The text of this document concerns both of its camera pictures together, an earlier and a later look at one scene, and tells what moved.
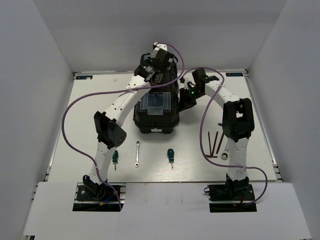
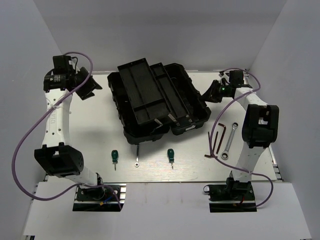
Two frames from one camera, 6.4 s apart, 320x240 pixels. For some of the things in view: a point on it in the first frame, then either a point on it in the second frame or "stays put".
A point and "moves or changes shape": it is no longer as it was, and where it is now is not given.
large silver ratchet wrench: x=224 y=155 stays put
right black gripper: x=184 y=102 -> x=209 y=95
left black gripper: x=150 y=60 -> x=91 y=85
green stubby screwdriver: x=115 y=158 stays put
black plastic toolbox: x=157 y=110 moves or changes shape
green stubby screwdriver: x=170 y=153 stays put
